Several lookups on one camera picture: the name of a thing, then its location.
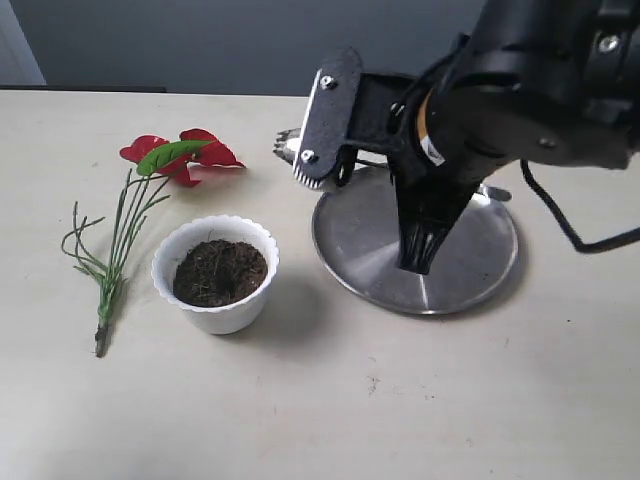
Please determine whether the round stainless steel plate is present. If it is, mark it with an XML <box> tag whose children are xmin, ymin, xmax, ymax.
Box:
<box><xmin>312</xmin><ymin>167</ymin><xmax>522</xmax><ymax>315</ymax></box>

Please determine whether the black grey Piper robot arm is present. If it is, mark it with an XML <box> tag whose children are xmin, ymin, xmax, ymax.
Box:
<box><xmin>389</xmin><ymin>1</ymin><xmax>639</xmax><ymax>274</ymax></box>

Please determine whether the dark potting soil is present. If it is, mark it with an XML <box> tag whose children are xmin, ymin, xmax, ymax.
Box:
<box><xmin>172</xmin><ymin>240</ymin><xmax>268</xmax><ymax>308</ymax></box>

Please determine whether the artificial red anthurium plant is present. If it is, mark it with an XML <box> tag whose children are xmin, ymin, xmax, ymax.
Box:
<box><xmin>60</xmin><ymin>128</ymin><xmax>245</xmax><ymax>358</ymax></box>

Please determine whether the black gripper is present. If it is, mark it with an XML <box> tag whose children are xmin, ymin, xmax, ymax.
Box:
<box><xmin>387</xmin><ymin>34</ymin><xmax>530</xmax><ymax>274</ymax></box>

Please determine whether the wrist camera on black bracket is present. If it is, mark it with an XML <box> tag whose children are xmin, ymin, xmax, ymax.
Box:
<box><xmin>293</xmin><ymin>48</ymin><xmax>413</xmax><ymax>191</ymax></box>

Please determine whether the stainless steel spoon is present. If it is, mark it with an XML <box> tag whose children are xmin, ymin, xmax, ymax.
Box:
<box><xmin>273</xmin><ymin>128</ymin><xmax>512</xmax><ymax>202</ymax></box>

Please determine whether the white scalloped flower pot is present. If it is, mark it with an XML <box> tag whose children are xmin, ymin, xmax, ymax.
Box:
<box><xmin>151</xmin><ymin>215</ymin><xmax>279</xmax><ymax>335</ymax></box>

